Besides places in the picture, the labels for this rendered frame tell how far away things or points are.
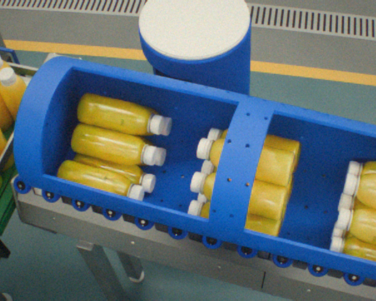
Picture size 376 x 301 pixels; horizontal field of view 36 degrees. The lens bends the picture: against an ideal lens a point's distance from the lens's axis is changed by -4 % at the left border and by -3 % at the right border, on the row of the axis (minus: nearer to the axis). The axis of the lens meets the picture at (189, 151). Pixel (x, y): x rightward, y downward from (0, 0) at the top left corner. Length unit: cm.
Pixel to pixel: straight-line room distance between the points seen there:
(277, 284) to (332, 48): 174
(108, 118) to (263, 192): 36
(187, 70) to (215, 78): 8
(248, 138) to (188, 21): 53
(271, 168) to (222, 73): 45
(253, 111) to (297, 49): 177
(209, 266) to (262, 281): 12
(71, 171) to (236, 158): 37
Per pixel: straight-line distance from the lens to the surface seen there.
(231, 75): 151
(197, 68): 144
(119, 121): 122
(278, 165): 109
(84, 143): 126
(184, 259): 133
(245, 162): 103
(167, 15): 152
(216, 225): 108
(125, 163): 124
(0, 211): 145
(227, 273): 132
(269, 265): 126
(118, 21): 302
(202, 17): 150
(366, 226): 111
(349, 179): 111
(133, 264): 208
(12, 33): 313
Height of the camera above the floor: 210
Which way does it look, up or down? 58 degrees down
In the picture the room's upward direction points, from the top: 7 degrees counter-clockwise
